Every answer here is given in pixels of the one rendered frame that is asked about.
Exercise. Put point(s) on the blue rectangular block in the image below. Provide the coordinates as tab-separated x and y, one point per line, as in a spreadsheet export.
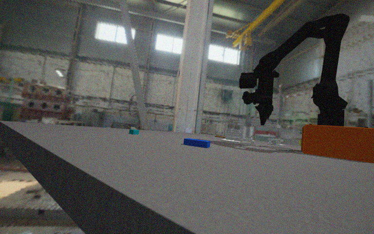
197	142

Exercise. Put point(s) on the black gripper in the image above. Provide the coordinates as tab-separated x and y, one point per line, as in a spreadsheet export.
264	98

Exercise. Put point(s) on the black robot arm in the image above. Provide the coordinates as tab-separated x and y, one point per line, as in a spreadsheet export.
325	94

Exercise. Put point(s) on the small teal block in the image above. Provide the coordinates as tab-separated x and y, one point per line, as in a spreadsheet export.
134	132

